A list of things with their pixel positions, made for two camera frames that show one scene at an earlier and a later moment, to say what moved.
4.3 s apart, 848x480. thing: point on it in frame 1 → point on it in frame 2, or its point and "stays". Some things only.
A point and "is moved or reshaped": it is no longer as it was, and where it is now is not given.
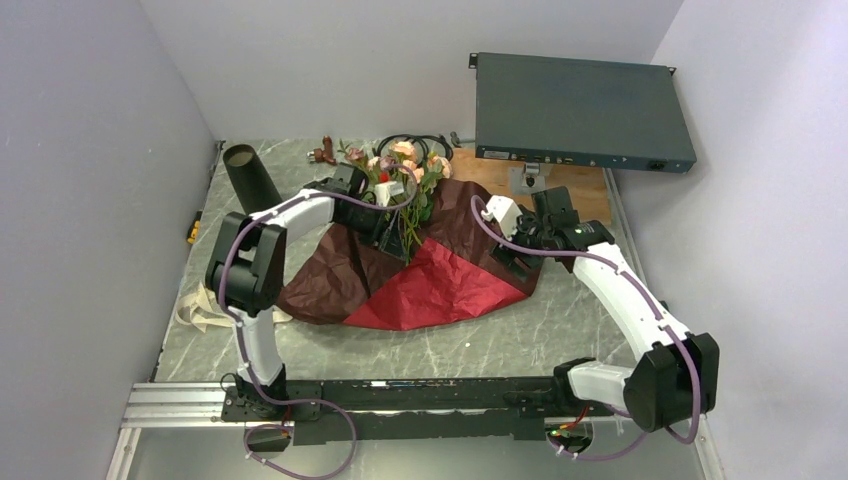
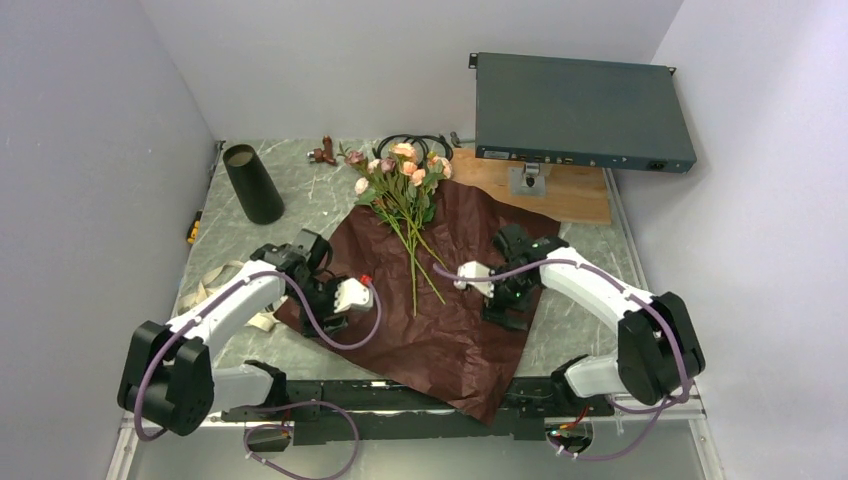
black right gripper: (507, 256) → (494, 310)
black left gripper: (392, 243) → (332, 324)
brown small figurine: (325, 154) stays
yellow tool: (192, 232) stays
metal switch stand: (527, 179) stays
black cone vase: (254, 187) stays
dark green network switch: (580, 112) stays
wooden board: (494, 176) stays
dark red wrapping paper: (351, 279) is moved or reshaped
